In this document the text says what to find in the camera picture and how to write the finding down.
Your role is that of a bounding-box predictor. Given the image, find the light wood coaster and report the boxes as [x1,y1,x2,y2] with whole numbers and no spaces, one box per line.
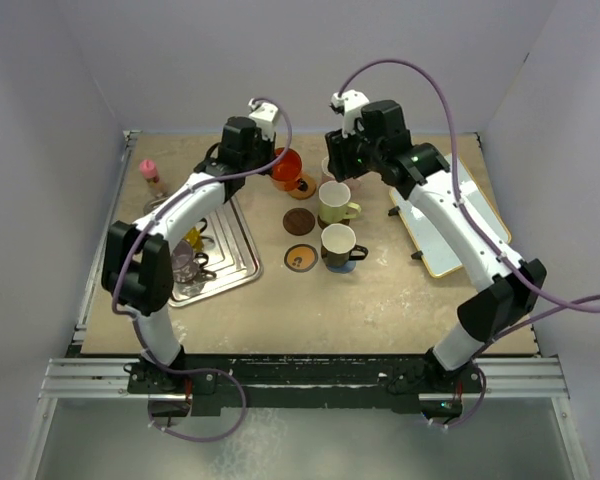
[288,179,316,200]

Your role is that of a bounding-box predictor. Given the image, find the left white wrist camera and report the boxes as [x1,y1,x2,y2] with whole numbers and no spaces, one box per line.
[248,98,279,142]

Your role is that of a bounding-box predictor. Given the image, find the pink cap bottle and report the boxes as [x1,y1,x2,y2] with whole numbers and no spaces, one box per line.
[139,159,168,198]

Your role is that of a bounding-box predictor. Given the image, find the orange black face coaster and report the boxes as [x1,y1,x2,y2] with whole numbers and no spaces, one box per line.
[283,244,319,273]

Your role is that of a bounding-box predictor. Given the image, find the yellow mug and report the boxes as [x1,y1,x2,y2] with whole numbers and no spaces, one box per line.
[183,227,204,251]

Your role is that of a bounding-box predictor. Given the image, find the dark wood coaster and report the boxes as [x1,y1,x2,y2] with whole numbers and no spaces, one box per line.
[282,208,316,236]
[317,211,350,229]

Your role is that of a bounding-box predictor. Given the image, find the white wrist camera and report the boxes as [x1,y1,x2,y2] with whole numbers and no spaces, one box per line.
[248,98,279,142]
[330,89,370,138]

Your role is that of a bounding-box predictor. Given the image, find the black and white mug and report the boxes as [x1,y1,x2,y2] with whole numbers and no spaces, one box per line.
[321,223,369,269]

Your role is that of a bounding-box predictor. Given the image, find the purple cable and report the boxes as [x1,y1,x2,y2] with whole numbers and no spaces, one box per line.
[110,96,294,442]
[335,59,600,431]

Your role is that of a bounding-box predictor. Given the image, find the silver metal tray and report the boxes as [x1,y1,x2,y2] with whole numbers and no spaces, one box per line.
[169,199,262,308]

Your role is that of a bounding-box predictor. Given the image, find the dark wood coaster top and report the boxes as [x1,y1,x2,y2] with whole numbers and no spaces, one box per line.
[282,208,316,236]

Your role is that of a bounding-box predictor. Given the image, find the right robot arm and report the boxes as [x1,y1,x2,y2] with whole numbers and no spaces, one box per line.
[325,90,547,391]

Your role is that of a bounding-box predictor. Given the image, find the green mug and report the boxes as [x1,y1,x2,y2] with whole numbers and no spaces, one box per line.
[318,181,362,225]

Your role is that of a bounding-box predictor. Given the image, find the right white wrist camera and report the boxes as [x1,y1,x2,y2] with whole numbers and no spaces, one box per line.
[330,89,370,138]

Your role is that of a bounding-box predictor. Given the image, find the blue face coaster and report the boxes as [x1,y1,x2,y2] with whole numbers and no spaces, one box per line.
[326,261,357,274]

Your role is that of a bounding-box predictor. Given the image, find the aluminium frame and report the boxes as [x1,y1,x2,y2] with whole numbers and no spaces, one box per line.
[9,129,591,480]

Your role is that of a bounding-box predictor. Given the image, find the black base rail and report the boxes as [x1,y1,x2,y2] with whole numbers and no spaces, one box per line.
[123,353,484,418]

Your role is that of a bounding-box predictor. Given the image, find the pink mug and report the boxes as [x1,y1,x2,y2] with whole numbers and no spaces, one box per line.
[321,156,361,190]

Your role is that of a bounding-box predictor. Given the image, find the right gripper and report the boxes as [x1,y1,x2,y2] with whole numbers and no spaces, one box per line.
[325,119,384,183]

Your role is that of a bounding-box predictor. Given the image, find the white board wooden frame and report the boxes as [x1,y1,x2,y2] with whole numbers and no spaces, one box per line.
[389,158,512,278]

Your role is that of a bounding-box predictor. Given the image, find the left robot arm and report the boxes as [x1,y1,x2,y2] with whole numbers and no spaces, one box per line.
[101,102,281,392]

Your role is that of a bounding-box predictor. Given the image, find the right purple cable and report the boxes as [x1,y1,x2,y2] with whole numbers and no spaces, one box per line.
[335,59,600,431]

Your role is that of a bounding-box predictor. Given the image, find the dark wood coaster bottom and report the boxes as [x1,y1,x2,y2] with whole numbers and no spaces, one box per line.
[317,211,350,229]

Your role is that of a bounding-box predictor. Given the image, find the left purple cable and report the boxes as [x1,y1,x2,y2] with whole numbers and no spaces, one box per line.
[110,96,294,442]

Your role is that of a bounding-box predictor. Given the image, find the orange mug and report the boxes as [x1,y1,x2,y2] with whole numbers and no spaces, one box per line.
[270,149,308,192]

